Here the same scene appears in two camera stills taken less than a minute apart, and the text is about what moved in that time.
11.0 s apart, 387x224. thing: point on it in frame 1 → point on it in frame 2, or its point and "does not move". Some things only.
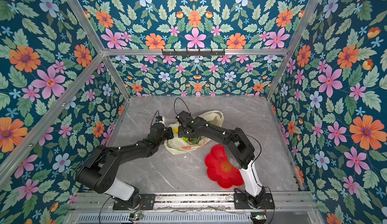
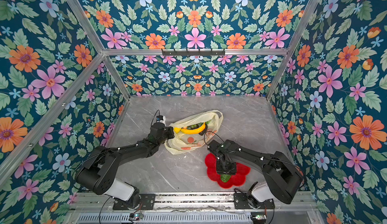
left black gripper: x=169 y=130 does not move
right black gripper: x=181 y=133 → x=231 y=171
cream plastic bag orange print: x=176 y=145 does not move
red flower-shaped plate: x=220 y=169 does not move
